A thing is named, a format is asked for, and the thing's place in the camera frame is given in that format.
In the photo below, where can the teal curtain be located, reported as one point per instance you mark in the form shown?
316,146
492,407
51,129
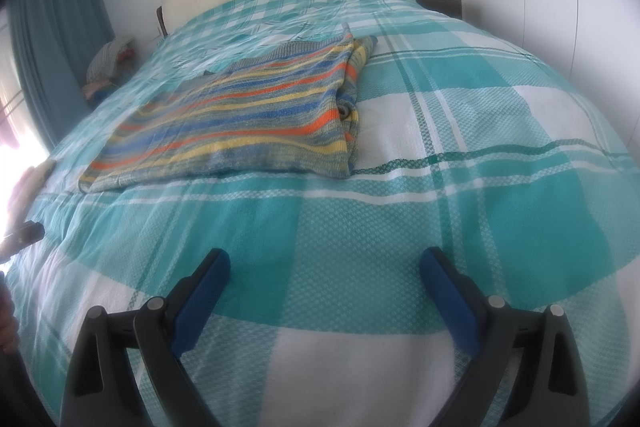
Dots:
55,32

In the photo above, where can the person's left hand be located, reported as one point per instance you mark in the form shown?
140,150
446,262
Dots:
7,322

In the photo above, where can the dark nightstand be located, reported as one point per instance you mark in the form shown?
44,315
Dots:
440,4

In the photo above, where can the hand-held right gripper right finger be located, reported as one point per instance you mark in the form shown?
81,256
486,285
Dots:
447,302

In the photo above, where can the striped knit sweater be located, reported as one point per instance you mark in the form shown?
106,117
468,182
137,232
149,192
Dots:
225,122

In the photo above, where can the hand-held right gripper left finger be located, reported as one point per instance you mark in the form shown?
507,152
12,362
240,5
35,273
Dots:
200,302

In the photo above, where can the red cloth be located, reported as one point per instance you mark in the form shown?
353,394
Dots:
125,54

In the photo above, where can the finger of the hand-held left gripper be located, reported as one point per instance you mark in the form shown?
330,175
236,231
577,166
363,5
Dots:
25,236

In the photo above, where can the patterned pillow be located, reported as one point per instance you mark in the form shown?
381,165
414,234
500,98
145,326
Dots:
104,59

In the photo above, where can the teal plaid bedspread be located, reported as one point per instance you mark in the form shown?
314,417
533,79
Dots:
400,207

